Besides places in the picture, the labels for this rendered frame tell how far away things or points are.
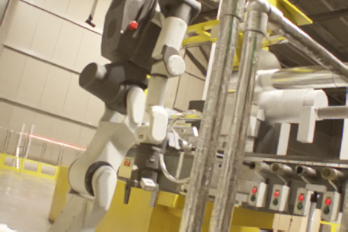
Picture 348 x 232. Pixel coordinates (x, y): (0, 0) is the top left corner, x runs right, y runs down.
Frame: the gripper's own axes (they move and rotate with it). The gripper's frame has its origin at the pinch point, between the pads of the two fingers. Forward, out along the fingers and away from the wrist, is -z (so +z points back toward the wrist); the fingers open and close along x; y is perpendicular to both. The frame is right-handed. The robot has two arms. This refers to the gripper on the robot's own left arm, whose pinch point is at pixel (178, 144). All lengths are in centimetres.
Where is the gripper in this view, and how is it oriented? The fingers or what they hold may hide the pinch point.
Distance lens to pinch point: 201.7
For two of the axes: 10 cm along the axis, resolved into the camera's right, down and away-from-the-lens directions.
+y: -6.5, 4.8, 5.9
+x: -1.1, -8.3, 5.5
